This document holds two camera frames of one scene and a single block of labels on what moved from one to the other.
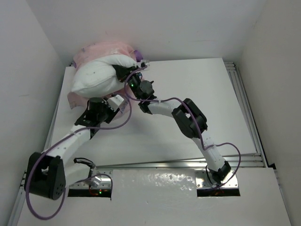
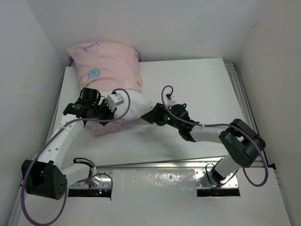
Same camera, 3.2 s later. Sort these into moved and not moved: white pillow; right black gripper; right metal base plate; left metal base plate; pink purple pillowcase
Moved: white pillow; right black gripper; pink purple pillowcase
Not moved: right metal base plate; left metal base plate
